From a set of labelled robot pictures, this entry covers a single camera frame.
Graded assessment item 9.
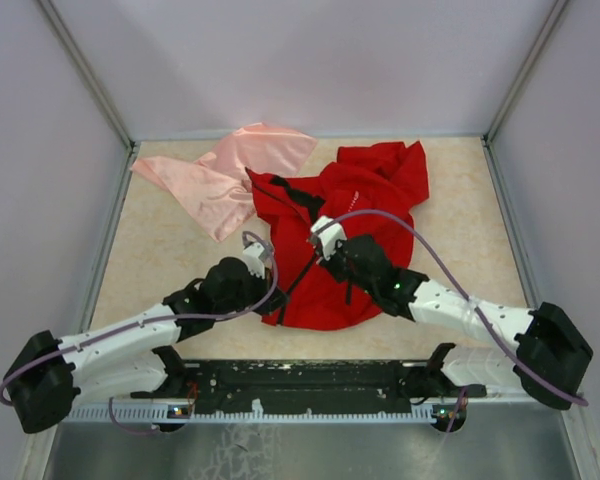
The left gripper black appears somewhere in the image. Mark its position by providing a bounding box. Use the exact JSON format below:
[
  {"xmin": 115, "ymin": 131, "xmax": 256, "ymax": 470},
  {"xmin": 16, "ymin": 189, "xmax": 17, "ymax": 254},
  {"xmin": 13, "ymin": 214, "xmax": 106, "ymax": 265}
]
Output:
[{"xmin": 216, "ymin": 265, "xmax": 290, "ymax": 317}]

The red zip jacket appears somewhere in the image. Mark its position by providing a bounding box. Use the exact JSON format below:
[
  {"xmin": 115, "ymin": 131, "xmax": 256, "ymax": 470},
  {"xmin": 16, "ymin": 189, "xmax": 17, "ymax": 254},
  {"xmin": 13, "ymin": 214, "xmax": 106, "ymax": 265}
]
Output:
[{"xmin": 247, "ymin": 142, "xmax": 429, "ymax": 331}]

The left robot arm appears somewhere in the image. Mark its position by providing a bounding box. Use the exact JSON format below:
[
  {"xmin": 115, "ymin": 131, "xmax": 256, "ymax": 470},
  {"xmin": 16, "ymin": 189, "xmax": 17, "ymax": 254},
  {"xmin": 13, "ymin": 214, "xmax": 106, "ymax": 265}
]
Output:
[{"xmin": 0, "ymin": 257, "xmax": 288, "ymax": 434}]

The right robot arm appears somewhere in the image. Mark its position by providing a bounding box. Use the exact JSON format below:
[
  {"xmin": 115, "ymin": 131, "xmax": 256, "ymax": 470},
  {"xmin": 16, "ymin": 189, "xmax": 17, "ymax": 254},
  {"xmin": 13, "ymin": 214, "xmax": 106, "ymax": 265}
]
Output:
[{"xmin": 318, "ymin": 235, "xmax": 593, "ymax": 410}]

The pink satin cloth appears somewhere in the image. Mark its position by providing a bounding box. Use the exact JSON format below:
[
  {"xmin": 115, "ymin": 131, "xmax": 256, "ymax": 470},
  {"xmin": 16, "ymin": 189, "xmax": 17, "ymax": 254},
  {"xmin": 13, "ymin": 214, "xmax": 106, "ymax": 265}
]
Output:
[{"xmin": 131, "ymin": 123, "xmax": 318, "ymax": 242}]

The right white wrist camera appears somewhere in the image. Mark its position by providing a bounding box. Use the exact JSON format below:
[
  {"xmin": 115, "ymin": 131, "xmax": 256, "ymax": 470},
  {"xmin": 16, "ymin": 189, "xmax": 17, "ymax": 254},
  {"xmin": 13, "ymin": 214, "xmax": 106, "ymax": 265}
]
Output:
[{"xmin": 309, "ymin": 216, "xmax": 347, "ymax": 260}]

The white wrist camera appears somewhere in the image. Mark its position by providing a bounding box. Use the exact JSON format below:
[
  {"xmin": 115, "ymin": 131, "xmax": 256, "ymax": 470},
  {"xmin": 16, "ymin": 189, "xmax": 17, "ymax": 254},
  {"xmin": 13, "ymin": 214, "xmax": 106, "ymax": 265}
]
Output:
[
  {"xmin": 242, "ymin": 241, "xmax": 269, "ymax": 279},
  {"xmin": 309, "ymin": 216, "xmax": 347, "ymax": 260}
]

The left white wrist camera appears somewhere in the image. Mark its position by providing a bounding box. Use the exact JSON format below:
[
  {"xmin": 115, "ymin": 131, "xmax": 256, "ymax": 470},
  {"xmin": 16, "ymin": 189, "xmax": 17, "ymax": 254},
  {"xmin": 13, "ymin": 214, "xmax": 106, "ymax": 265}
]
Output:
[{"xmin": 242, "ymin": 241, "xmax": 269, "ymax": 279}]

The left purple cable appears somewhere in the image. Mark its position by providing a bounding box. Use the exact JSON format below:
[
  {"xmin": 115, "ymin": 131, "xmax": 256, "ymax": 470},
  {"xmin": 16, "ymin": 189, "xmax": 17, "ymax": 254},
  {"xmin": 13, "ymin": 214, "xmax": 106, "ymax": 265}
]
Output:
[{"xmin": 0, "ymin": 230, "xmax": 280, "ymax": 436}]

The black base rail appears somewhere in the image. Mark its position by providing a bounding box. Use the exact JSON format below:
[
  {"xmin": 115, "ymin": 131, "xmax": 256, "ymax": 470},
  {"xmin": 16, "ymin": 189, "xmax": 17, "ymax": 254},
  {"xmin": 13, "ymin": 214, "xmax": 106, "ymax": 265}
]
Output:
[{"xmin": 131, "ymin": 360, "xmax": 458, "ymax": 415}]

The aluminium frame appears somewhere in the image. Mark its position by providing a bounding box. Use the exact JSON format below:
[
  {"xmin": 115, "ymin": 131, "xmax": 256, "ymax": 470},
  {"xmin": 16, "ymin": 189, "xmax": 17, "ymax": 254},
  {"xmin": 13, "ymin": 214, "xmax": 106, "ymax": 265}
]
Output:
[{"xmin": 19, "ymin": 0, "xmax": 600, "ymax": 480}]

